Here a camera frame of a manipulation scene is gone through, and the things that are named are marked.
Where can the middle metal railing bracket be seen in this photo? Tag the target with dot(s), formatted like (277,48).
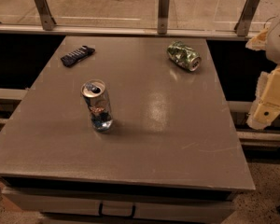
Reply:
(163,13)

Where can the right metal railing bracket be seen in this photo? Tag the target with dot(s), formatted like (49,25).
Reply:
(243,25)

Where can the grey drawer with black handle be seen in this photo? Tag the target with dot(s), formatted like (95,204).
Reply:
(75,207)

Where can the dark blue snack bar wrapper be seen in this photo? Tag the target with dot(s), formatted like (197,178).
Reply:
(77,55)

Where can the silver blue redbull can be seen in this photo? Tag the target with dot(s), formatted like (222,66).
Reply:
(95,95)

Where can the left metal railing bracket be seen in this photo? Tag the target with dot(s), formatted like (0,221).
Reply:
(47,21)

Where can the horizontal metal railing bar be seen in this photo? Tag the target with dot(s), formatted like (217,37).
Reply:
(104,31)

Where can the crushed green soda can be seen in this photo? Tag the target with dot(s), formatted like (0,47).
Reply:
(184,56)

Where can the metal railing bracket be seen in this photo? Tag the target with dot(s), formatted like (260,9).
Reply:
(243,25)
(163,13)
(47,21)

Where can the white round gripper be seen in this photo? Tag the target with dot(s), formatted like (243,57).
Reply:
(279,44)

